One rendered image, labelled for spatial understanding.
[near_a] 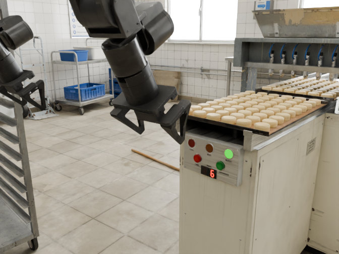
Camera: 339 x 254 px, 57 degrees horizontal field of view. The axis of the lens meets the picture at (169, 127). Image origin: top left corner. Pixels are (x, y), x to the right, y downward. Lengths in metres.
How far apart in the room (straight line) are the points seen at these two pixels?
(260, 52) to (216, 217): 1.00
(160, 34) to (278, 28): 1.34
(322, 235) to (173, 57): 4.57
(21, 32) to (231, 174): 0.76
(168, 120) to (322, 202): 1.43
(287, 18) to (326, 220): 1.05
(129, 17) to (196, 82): 5.25
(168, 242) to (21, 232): 0.83
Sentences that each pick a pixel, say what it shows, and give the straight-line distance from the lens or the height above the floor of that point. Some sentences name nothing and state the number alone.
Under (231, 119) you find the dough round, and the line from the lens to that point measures 1.09.
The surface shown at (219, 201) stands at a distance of 1.22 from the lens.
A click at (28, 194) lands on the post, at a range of 1.85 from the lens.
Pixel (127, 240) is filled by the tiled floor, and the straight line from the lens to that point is 2.04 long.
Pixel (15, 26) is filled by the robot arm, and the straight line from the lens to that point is 0.89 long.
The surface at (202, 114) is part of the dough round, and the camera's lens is 1.16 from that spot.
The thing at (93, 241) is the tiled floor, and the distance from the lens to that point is 2.07.
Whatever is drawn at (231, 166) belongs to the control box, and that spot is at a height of 0.77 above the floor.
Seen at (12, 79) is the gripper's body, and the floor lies 1.09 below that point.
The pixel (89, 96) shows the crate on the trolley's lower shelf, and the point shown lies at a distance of 5.17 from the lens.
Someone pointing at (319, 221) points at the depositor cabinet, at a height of 0.25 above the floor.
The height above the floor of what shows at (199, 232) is 0.42.
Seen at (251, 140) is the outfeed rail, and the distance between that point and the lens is 1.03.
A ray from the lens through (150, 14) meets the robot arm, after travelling 0.52.
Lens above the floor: 1.20
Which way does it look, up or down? 17 degrees down
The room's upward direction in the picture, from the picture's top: straight up
